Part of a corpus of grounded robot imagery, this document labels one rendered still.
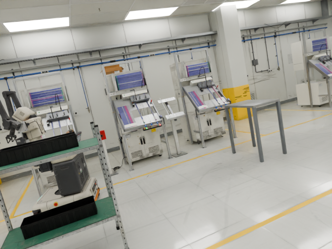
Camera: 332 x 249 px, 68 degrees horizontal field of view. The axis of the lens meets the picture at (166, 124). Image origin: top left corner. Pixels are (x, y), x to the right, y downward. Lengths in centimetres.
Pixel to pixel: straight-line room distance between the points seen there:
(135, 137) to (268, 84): 506
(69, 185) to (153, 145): 209
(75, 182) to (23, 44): 392
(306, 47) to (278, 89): 182
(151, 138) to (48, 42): 318
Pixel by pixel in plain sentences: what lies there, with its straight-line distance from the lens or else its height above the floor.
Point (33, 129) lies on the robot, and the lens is 328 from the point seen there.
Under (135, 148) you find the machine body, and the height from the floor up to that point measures 29.
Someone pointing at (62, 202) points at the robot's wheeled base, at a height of 24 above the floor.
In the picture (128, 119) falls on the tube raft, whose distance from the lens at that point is 437.
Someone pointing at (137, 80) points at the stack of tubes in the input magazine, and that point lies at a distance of 476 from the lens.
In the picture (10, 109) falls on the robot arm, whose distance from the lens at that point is 365.
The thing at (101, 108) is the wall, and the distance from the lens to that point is 613.
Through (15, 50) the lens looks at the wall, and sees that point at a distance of 631.
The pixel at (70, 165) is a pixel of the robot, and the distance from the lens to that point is 306.
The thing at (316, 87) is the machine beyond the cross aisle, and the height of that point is 50.
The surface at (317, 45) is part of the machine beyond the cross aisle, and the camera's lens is 761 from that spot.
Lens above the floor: 128
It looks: 8 degrees down
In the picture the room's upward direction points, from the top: 12 degrees counter-clockwise
